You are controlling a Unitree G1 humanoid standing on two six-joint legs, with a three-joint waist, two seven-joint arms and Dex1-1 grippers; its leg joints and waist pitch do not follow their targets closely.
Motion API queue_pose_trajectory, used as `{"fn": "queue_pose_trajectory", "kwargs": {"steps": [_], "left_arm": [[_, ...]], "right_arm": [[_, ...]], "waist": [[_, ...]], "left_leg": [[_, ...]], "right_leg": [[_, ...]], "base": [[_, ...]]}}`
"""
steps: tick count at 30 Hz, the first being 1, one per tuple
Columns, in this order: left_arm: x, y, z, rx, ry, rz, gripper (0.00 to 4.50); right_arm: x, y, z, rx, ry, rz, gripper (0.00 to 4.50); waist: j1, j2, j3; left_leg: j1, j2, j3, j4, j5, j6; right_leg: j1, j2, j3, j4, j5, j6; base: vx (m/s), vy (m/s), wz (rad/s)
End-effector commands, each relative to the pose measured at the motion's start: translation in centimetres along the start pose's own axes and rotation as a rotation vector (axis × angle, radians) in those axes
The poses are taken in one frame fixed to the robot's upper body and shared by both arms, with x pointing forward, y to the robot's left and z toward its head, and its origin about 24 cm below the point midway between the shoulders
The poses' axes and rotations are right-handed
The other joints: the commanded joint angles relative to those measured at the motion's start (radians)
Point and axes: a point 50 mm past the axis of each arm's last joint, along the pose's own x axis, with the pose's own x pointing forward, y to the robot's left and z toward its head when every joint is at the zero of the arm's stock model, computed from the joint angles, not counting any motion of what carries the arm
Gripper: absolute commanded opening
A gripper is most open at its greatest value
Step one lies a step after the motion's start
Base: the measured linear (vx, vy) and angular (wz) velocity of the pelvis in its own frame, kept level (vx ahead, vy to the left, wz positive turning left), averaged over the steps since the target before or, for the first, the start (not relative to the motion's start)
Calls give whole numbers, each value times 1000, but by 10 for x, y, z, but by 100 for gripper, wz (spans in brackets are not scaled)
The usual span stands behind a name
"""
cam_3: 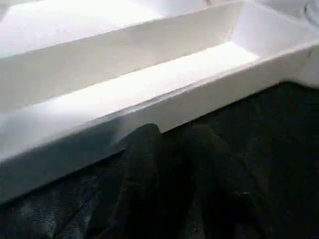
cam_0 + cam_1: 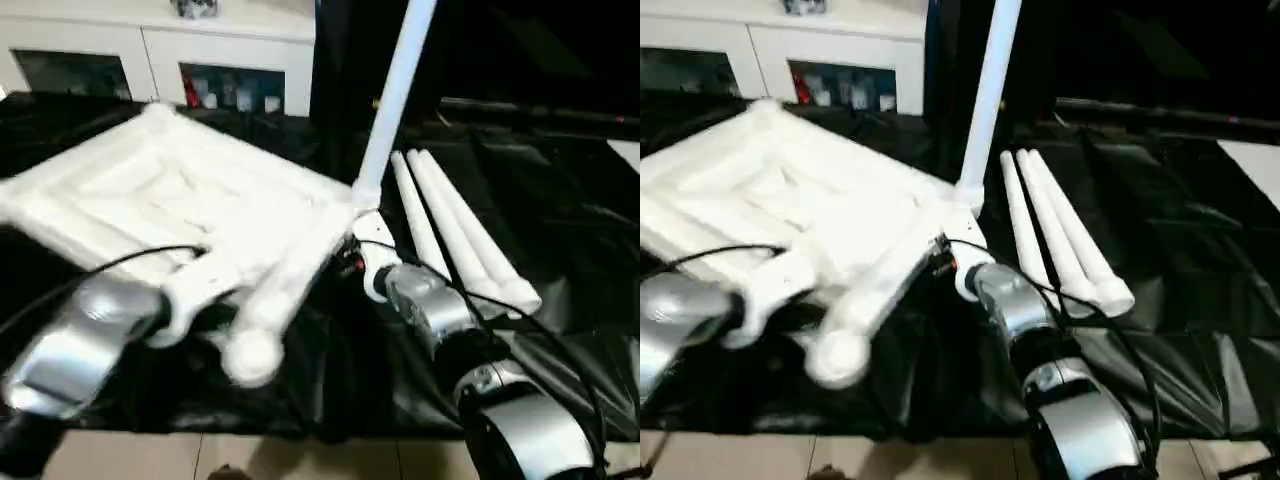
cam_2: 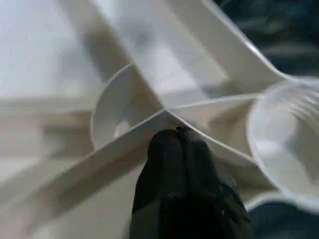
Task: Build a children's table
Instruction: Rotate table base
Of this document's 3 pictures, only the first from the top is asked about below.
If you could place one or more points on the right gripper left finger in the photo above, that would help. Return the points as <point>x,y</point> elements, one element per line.
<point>144,186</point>

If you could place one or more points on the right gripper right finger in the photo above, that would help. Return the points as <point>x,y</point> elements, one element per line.
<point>224,199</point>

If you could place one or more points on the white plastic table top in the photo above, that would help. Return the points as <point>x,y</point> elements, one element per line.
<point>99,62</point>

